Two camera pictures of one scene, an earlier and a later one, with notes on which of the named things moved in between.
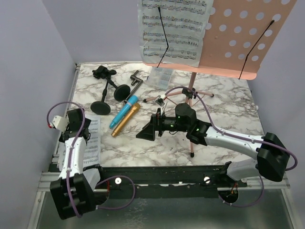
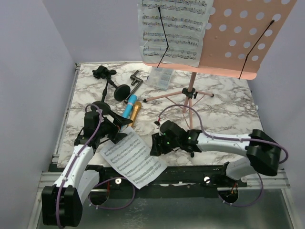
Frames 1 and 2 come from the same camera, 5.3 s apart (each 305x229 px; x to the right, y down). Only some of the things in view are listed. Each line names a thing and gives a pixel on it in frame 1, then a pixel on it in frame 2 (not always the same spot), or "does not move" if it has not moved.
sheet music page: (185, 23) does not move
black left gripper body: (70, 132) to (112, 126)
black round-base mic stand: (122, 92) does not move
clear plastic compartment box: (160, 78) does not move
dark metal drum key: (136, 78) does not move
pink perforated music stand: (237, 36) does not move
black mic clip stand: (101, 107) does not move
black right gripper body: (158, 125) to (157, 144)
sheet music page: (92, 153) to (132, 158)
